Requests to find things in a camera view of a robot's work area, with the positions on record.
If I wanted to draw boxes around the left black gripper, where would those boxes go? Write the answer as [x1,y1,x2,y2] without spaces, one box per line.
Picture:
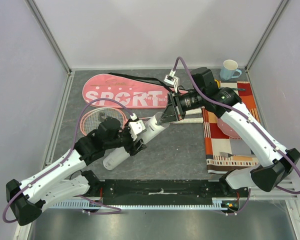
[104,119,147,156]

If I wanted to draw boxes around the white shuttlecock tube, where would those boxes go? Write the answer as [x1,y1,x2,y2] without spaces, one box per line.
[103,112,170,171]

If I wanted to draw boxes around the pink racket bag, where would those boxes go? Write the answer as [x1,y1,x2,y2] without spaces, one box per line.
[82,73,174,109]

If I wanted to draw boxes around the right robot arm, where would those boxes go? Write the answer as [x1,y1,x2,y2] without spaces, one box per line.
[157,67,300,197]

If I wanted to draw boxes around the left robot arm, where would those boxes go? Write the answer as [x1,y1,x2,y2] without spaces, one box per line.
[2,116,146,226]

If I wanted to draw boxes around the yellow mug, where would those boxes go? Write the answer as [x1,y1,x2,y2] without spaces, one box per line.
[214,79,221,88]

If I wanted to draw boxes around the pink dotted plate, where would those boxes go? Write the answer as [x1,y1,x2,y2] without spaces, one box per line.
[217,118,241,139]

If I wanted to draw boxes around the orange patchwork cloth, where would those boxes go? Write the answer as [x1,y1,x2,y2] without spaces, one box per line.
[202,81,261,175]

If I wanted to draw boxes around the silver fork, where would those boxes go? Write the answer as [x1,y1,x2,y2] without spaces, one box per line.
[218,151,258,160]

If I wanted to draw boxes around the light blue mug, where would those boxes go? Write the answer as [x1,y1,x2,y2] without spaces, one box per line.
[220,59,242,81]

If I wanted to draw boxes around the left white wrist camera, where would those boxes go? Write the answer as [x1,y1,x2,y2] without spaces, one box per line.
[128,113,146,141]

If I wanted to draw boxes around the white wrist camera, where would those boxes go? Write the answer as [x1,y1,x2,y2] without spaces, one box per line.
[128,113,146,141]
[164,69,180,93]

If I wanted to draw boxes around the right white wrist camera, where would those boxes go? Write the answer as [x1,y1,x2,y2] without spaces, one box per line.
[164,69,180,93]

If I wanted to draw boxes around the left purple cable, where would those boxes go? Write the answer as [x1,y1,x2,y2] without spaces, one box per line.
[2,98,136,223]

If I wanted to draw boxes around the purple cable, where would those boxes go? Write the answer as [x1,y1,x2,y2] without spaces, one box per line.
[173,57,300,194]
[2,98,136,223]

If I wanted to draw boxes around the white cable duct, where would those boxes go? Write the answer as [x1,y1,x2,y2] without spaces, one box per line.
[50,198,228,211]

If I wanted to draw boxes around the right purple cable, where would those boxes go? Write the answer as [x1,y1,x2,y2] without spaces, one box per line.
[173,57,300,194]

